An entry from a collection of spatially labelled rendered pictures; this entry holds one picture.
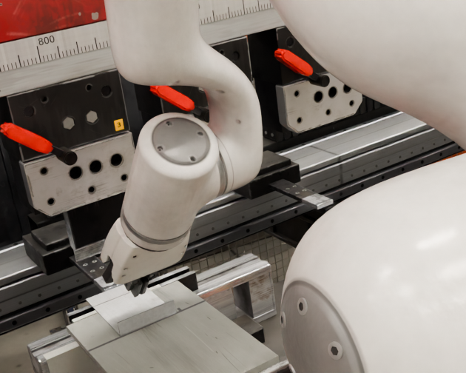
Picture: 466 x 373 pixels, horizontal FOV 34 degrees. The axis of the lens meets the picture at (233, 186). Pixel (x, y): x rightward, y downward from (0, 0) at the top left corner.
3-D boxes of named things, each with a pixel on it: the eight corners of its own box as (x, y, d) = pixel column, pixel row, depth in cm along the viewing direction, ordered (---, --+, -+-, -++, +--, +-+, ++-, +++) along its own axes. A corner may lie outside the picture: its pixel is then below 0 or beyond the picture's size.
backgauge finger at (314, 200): (298, 223, 131) (296, 197, 129) (220, 186, 152) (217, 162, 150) (351, 202, 137) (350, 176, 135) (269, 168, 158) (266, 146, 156)
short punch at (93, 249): (78, 263, 106) (64, 201, 102) (73, 259, 107) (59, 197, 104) (143, 240, 110) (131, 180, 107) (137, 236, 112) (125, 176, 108)
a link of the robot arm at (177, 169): (177, 166, 91) (109, 192, 87) (200, 96, 81) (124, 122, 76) (214, 220, 88) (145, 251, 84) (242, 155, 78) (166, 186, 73)
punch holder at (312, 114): (288, 136, 115) (277, 28, 109) (257, 126, 122) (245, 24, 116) (363, 111, 122) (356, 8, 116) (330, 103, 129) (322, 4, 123)
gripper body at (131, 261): (179, 180, 93) (163, 226, 102) (103, 206, 88) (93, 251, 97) (208, 229, 90) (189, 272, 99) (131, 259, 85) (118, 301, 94)
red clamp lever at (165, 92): (161, 81, 97) (217, 113, 103) (147, 77, 100) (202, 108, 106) (154, 94, 97) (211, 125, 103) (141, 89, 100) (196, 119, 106)
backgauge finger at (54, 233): (80, 311, 113) (74, 282, 111) (26, 254, 134) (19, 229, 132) (152, 283, 118) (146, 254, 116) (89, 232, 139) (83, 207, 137)
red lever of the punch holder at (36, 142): (9, 122, 88) (80, 155, 94) (-1, 115, 91) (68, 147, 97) (2, 136, 88) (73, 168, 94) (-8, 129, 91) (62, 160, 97)
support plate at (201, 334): (150, 427, 85) (149, 419, 85) (66, 331, 107) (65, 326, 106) (279, 362, 94) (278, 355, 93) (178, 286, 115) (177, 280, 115)
